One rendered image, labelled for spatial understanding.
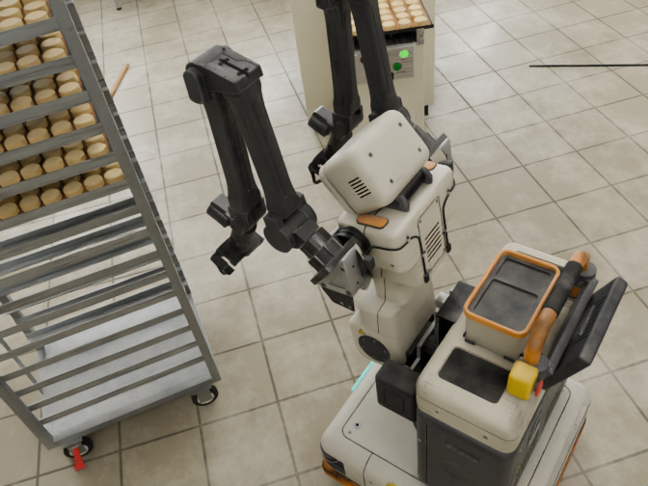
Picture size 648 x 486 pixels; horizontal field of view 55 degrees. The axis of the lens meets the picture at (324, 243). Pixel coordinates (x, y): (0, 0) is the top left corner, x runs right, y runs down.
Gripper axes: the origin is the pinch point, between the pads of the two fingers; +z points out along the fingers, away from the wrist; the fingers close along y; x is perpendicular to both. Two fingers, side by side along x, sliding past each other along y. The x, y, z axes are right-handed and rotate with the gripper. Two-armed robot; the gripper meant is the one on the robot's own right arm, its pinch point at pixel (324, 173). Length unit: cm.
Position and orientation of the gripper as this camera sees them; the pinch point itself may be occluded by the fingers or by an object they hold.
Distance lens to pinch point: 190.0
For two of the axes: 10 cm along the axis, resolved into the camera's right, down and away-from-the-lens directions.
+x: 7.8, 6.2, -1.2
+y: -5.7, 6.2, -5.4
